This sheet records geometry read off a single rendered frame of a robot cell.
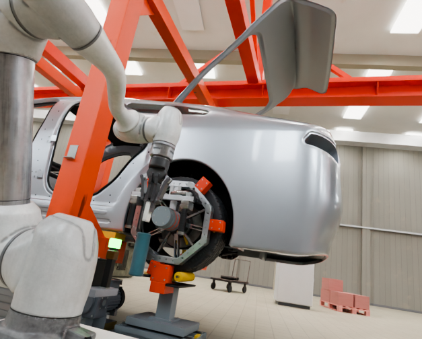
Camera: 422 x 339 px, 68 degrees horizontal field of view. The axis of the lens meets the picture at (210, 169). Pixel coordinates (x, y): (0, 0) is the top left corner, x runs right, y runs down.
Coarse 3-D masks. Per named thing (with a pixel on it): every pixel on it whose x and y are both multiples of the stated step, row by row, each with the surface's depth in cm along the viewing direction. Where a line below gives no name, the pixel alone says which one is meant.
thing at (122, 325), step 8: (120, 328) 192; (128, 328) 191; (136, 328) 195; (144, 328) 195; (136, 336) 188; (144, 336) 187; (152, 336) 186; (160, 336) 184; (168, 336) 188; (176, 336) 189; (184, 336) 187; (192, 336) 203; (200, 336) 198
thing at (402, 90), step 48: (240, 0) 322; (48, 48) 461; (240, 48) 390; (48, 96) 581; (144, 96) 520; (192, 96) 493; (240, 96) 469; (288, 96) 435; (336, 96) 416; (384, 96) 399
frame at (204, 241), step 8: (176, 184) 211; (184, 184) 210; (192, 184) 208; (200, 192) 205; (136, 208) 214; (208, 208) 200; (136, 216) 212; (208, 216) 198; (136, 224) 210; (208, 224) 196; (136, 232) 208; (208, 232) 196; (200, 240) 194; (208, 240) 196; (192, 248) 195; (200, 248) 197; (152, 256) 199; (160, 256) 198; (184, 256) 194; (176, 264) 197
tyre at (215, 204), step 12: (180, 180) 221; (192, 180) 218; (216, 204) 208; (216, 216) 205; (228, 228) 221; (216, 240) 200; (204, 252) 200; (216, 252) 209; (168, 264) 204; (192, 264) 199; (204, 264) 208
